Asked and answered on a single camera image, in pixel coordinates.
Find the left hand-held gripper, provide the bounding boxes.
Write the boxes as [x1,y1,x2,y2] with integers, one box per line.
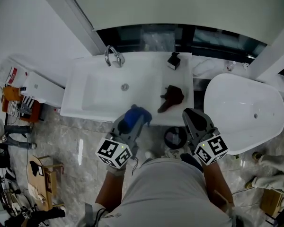
[95,114,145,169]

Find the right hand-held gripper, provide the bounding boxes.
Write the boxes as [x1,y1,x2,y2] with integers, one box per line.
[182,107,229,167]

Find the blue cloth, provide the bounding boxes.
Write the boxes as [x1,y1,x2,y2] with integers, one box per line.
[124,104,152,129]

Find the person's right forearm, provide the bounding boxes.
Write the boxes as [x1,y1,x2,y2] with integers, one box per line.
[202,162,235,208]

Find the person's left forearm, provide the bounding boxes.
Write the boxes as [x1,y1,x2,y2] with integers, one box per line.
[95,168,126,207]

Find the dark brown rag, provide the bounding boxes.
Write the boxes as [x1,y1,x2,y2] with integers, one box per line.
[157,85,185,114]

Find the black waste bin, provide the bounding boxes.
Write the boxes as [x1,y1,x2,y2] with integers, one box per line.
[163,126,188,149]

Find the person's blue jeans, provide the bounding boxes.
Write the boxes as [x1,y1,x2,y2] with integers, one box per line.
[179,152,204,174]

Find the white bathtub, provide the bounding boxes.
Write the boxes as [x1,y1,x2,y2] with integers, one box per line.
[203,73,284,156]

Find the black soap dispenser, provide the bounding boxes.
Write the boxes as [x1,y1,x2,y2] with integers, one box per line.
[166,52,181,71]

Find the chrome faucet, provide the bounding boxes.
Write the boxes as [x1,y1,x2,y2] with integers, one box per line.
[104,44,125,69]

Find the person's grey shirt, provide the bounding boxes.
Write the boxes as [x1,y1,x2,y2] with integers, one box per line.
[85,158,248,227]

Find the white water dispenser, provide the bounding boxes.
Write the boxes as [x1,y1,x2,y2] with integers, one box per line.
[0,55,66,108]

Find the light wooden desk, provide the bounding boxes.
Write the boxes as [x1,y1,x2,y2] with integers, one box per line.
[27,155,65,212]

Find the cardboard box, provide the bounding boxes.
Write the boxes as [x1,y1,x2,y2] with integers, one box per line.
[261,187,284,217]

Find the orange box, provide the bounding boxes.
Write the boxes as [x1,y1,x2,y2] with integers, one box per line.
[1,86,42,123]

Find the white wrist strap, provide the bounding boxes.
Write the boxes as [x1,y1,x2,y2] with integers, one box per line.
[106,164,127,178]

